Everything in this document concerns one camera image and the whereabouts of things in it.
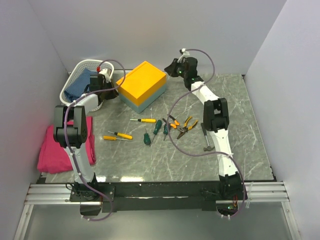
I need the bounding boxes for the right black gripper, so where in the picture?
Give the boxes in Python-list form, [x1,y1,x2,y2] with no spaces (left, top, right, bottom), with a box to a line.
[162,59,187,79]

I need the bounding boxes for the orange grey drawer box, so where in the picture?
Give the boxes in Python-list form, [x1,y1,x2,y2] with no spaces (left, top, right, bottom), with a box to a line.
[116,61,167,114]

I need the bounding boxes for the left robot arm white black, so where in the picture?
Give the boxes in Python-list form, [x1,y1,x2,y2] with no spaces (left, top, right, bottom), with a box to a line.
[53,72,116,201]

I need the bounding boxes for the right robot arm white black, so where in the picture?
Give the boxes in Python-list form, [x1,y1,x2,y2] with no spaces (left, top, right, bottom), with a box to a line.
[164,57,246,200]

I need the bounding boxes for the blue cloth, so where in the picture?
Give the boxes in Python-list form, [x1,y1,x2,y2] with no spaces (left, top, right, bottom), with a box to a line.
[63,68,112,103]

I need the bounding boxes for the white plastic basket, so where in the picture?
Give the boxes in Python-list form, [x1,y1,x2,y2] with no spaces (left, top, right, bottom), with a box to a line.
[59,59,114,106]

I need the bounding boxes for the yellow screwdriver lower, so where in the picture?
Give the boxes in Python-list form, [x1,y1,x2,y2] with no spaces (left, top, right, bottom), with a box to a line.
[103,135,129,141]

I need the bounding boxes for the yellow screwdriver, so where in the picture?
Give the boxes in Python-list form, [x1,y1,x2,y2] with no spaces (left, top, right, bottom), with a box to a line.
[130,118,157,123]
[103,135,129,141]
[108,131,133,140]

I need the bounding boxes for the yellow screwdriver middle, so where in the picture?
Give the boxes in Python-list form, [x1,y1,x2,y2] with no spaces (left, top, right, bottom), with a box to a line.
[108,131,133,140]

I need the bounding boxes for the yellow screwdriver upper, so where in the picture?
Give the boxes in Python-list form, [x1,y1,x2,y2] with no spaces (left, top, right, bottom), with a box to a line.
[130,118,157,123]

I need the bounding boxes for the orange black pliers small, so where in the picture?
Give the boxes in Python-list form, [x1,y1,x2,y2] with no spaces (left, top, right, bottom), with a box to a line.
[162,115,180,129]

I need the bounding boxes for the green screwdriver long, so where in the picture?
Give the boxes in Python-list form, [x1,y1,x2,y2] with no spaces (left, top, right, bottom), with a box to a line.
[150,119,162,145]

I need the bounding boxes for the green screwdriver short left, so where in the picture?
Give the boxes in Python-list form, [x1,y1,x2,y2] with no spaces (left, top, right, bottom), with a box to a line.
[143,129,151,146]

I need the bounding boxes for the orange black long-nose pliers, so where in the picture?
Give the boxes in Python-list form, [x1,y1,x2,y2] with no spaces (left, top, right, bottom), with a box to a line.
[176,116,198,140]

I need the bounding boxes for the green screwdriver right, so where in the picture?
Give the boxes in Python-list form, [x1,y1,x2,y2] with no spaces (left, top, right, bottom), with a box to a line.
[163,123,171,141]

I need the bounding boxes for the pink folded cloth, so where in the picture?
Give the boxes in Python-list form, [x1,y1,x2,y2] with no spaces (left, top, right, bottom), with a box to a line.
[37,116,96,174]

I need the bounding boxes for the small black hammer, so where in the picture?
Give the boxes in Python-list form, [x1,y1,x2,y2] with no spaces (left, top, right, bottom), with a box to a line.
[200,122,215,152]

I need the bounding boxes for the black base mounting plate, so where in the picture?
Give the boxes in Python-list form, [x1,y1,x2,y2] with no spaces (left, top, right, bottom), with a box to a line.
[65,180,248,216]

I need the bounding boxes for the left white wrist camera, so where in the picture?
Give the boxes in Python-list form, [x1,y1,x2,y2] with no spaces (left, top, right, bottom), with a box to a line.
[96,66,114,83]

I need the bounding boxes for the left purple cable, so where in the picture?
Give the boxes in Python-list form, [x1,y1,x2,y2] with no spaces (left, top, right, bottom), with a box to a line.
[63,59,126,223]

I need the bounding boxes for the purple cable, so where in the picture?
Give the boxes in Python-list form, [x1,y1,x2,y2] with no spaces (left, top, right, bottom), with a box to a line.
[165,48,247,218]
[63,59,126,223]

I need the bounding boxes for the aluminium rail frame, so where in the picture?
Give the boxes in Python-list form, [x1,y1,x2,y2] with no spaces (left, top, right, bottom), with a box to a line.
[14,181,302,240]

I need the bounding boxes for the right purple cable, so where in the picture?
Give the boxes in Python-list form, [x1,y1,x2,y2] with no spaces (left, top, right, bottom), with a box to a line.
[165,48,247,218]

